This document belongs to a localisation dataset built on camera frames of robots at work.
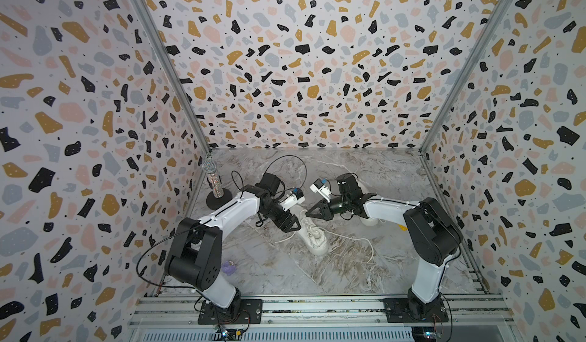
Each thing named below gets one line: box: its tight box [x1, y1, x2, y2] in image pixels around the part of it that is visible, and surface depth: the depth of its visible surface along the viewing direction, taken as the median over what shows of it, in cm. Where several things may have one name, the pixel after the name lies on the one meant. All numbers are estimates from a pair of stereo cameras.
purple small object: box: [222, 261, 236, 276], surface depth 82 cm
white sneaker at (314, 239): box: [289, 206, 329, 256], surface depth 87 cm
